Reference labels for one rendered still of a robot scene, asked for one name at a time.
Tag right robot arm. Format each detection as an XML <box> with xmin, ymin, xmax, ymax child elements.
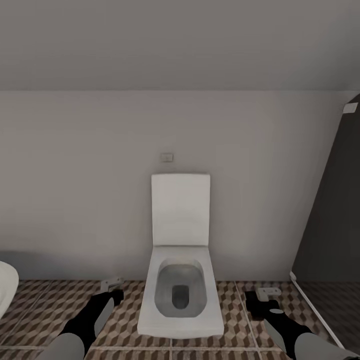
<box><xmin>245</xmin><ymin>287</ymin><xmax>360</xmax><ymax>360</ymax></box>

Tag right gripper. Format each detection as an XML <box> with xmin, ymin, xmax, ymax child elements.
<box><xmin>245</xmin><ymin>299</ymin><xmax>279</xmax><ymax>320</ymax></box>

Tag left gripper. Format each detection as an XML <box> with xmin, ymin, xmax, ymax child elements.
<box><xmin>107</xmin><ymin>290</ymin><xmax>124</xmax><ymax>306</ymax></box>

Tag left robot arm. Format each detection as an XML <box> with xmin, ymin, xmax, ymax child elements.
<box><xmin>34</xmin><ymin>277</ymin><xmax>125</xmax><ymax>360</ymax></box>

